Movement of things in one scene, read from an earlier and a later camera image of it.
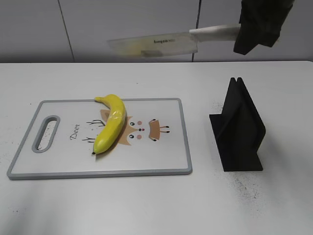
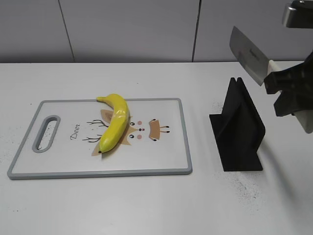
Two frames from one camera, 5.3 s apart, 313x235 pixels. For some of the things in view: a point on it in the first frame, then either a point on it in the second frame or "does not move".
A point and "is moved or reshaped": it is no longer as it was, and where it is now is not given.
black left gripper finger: (271, 15) to (296, 86)
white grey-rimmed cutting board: (60, 143) does not move
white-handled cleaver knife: (175, 44) to (257, 65)
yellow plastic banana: (109, 129) is moved or reshaped
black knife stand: (237, 132) does not move
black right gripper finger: (249, 35) to (291, 78)
